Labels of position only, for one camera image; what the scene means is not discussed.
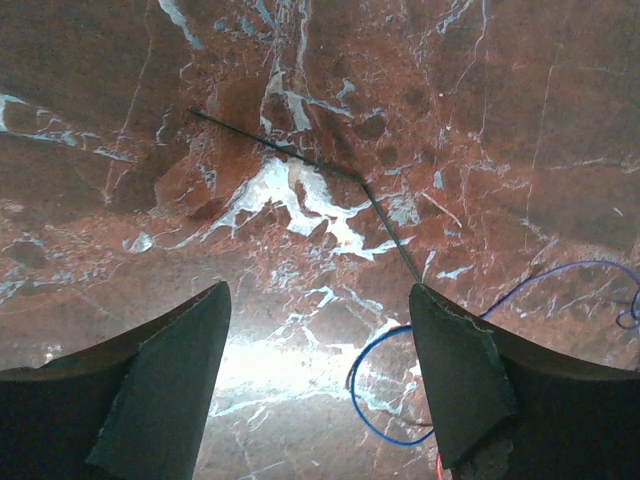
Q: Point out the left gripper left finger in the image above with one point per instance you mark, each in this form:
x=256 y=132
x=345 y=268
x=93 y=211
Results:
x=132 y=407

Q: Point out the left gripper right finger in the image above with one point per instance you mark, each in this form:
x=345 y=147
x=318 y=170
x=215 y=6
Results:
x=504 y=407

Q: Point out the black zip tie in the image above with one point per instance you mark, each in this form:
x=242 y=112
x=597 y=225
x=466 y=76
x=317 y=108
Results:
x=353 y=177

